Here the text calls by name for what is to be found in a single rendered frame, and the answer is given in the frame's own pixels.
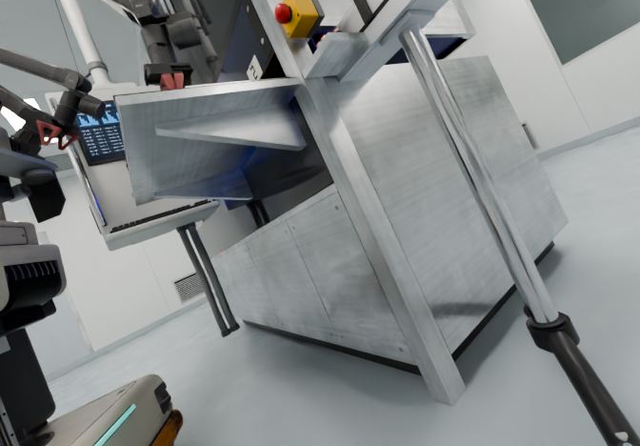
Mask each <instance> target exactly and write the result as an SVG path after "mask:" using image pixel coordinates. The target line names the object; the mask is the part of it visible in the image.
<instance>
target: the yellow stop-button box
mask: <svg viewBox="0 0 640 446"><path fill-rule="evenodd" d="M282 3H284V4H287V5H288V7H289V9H290V20H289V22H288V23H287V24H283V26H284V28H285V31H286V33H287V35H288V37H289V38H312V37H313V35H314V34H315V32H316V30H317V29H318V27H319V26H320V24H321V22H322V21H323V19H324V18H325V14H324V13H323V10H322V8H321V6H320V4H319V2H318V0H283V2H282Z"/></svg>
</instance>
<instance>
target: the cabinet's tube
mask: <svg viewBox="0 0 640 446"><path fill-rule="evenodd" d="M60 1H61V3H62V6H63V8H64V10H65V13H66V15H67V17H68V19H69V21H70V25H71V27H72V30H73V32H74V34H75V37H76V39H77V41H78V44H79V46H80V48H81V51H82V52H83V55H84V57H85V59H86V62H87V69H88V71H89V73H88V74H87V75H86V76H85V77H86V78H88V77H90V76H91V75H92V77H93V80H94V82H95V83H94V85H102V84H115V83H114V82H112V81H110V77H109V75H108V72H109V71H108V68H107V66H106V64H105V63H103V61H102V59H101V56H100V54H99V52H98V49H97V48H96V46H95V43H94V41H93V39H92V36H91V34H90V30H89V28H88V25H87V23H86V21H85V18H84V16H83V14H82V11H81V10H80V8H79V5H78V3H77V1H76V0H60Z"/></svg>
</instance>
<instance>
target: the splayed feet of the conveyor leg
mask: <svg viewBox="0 0 640 446"><path fill-rule="evenodd" d="M523 309H524V314H525V315H526V316H527V317H528V318H529V319H528V320H527V322H526V325H527V328H528V330H529V331H530V335H531V337H532V339H533V341H534V343H535V345H536V346H537V347H538V348H540V349H542V350H545V351H547V352H551V353H554V355H555V357H556V358H557V360H558V362H559V363H560V365H561V367H562V368H563V370H564V372H565V373H566V375H567V377H568V379H569V380H570V383H571V384H572V386H573V388H574V390H575V391H576V393H577V394H578V395H579V397H580V399H581V401H582V402H583V404H584V406H585V407H586V409H587V411H588V413H589V414H590V417H591V419H592V420H593V422H594V424H595V425H596V427H597V429H598V431H599V432H600V434H601V436H602V437H603V438H604V440H605V442H606V443H607V445H608V446H640V437H639V435H638V434H637V433H636V432H635V431H634V429H633V428H632V426H631V425H630V423H629V421H628V420H627V418H626V417H625V415H624V414H623V412H622V411H621V409H620V408H619V406H618V405H617V404H616V402H615V401H614V399H613V398H612V396H611V395H610V393H609V391H608V390H607V388H606V387H605V385H604V384H603V382H602V381H601V379H600V378H599V376H598V375H597V373H596V372H595V371H594V370H593V368H592V367H591V365H590V364H589V363H588V361H587V360H586V358H585V357H584V355H583V354H582V353H581V351H580V350H579V349H578V347H577V345H578V344H579V342H580V338H579V335H578V333H577V332H576V330H575V328H574V326H573V324H572V322H571V320H570V317H569V316H568V315H566V314H563V313H560V312H558V313H559V315H560V320H559V321H557V322H556V323H553V324H550V325H538V324H535V323H533V321H532V319H531V317H530V314H529V312H528V310H527V308H526V306H524V308H523Z"/></svg>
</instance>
